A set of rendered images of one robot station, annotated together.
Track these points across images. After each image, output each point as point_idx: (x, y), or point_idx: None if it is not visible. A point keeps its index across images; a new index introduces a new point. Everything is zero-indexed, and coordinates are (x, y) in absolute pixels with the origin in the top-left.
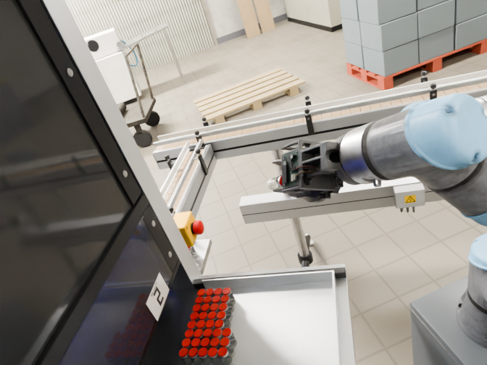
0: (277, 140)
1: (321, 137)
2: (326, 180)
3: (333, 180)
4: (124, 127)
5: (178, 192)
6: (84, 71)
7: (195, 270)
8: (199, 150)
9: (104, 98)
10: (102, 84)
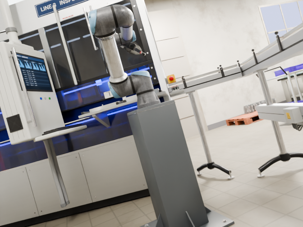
0: (251, 66)
1: (259, 65)
2: (123, 46)
3: (124, 46)
4: (153, 43)
5: (198, 76)
6: (145, 29)
7: (166, 90)
8: (220, 65)
9: (149, 35)
10: (149, 32)
